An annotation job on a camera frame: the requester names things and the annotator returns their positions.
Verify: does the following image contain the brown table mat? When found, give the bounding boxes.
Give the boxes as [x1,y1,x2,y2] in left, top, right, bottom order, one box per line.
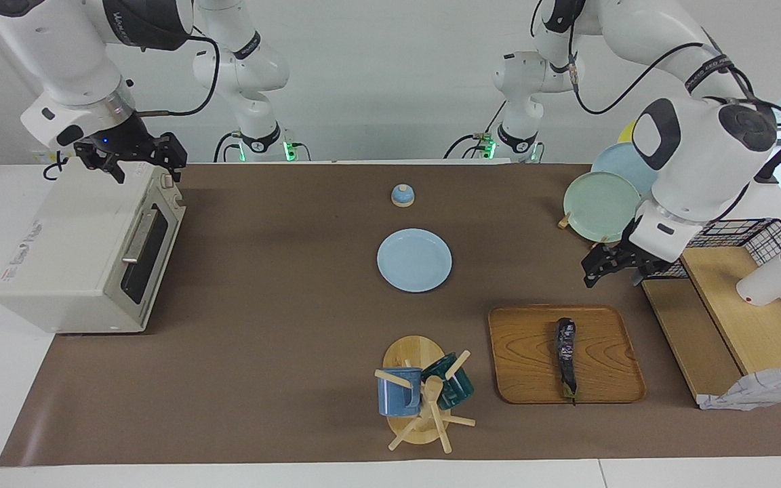
[0,163,781,467]

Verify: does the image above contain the beige toaster oven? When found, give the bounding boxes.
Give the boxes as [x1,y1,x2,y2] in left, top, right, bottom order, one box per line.
[0,157,186,334]

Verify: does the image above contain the checkered white cloth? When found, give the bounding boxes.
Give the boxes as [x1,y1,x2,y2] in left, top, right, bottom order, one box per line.
[699,274,781,411]

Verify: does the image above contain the white cup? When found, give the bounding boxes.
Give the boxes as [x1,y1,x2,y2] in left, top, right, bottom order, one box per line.
[736,251,781,307]

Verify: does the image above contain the small light blue plate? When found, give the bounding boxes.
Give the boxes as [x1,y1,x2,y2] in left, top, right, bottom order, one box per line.
[377,228,453,293]

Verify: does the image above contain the large light blue plate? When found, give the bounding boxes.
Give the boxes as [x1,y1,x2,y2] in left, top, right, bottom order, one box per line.
[591,142,660,197]

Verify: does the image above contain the wooden shelf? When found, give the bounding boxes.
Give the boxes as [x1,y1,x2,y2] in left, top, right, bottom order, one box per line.
[641,245,781,407]

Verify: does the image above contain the wooden serving tray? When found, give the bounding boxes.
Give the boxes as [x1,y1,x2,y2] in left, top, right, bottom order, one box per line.
[487,304,647,405]

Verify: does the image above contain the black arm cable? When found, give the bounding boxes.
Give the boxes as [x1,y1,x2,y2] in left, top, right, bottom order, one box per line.
[138,34,222,117]
[567,41,781,128]

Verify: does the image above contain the white socket box with cable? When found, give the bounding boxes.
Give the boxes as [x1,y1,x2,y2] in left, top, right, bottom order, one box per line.
[41,146,86,181]

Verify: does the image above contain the black wire basket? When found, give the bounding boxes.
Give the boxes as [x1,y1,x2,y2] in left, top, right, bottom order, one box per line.
[655,217,781,360]

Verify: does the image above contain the pale green plate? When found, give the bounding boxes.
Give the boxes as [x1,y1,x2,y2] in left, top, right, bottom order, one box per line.
[563,171,643,243]

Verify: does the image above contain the toaster oven glass door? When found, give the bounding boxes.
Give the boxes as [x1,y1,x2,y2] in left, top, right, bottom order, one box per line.
[116,183,186,327]

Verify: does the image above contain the wooden mug tree stand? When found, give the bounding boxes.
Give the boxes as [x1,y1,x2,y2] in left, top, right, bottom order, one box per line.
[374,335,477,453]

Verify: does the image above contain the dark purple eggplant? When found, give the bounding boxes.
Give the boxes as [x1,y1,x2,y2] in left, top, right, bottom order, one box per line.
[553,317,579,406]

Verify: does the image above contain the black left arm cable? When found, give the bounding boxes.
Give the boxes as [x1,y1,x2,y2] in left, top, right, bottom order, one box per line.
[567,41,781,128]

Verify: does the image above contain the dark green mug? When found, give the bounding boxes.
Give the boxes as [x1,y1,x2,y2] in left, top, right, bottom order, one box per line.
[421,352,475,409]

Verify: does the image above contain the blue mug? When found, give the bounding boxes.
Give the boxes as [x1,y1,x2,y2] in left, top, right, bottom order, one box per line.
[377,367,423,417]

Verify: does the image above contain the wooden plate rack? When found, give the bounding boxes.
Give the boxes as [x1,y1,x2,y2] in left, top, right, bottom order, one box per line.
[557,211,609,253]

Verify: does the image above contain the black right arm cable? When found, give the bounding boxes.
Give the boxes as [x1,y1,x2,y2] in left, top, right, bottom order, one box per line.
[138,34,222,117]

